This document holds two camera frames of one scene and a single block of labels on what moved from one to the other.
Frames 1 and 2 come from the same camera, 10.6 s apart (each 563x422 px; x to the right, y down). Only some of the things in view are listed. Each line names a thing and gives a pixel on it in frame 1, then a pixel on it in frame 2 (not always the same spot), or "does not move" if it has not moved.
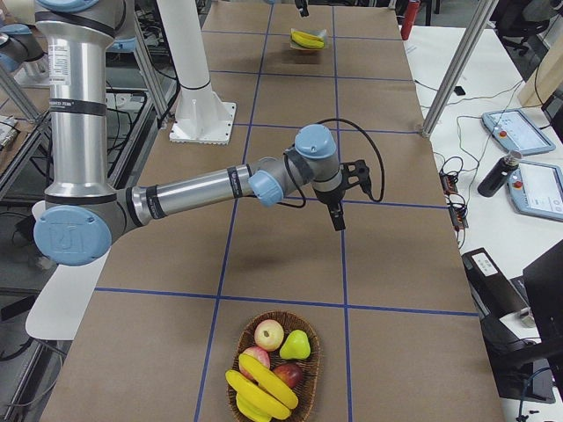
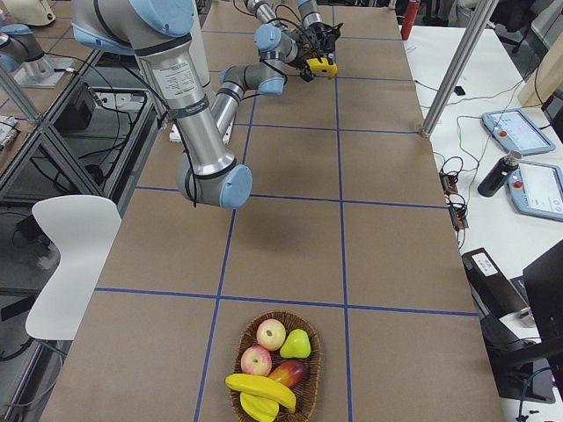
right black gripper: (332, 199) → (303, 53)
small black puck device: (459, 90) does not move
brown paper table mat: (390, 298) does not move
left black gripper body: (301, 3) → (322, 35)
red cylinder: (412, 11) does not move
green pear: (296, 346) does not move
